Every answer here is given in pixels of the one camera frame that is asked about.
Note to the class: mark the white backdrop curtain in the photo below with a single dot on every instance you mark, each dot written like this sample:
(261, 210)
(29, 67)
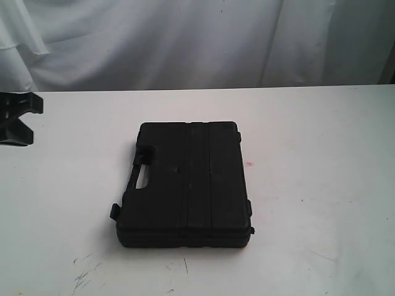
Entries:
(139, 45)

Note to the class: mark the black plastic tool case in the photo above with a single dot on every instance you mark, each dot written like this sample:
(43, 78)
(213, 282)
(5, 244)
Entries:
(186, 189)

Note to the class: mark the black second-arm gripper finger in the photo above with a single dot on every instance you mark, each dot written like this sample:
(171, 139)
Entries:
(17, 134)
(14, 105)

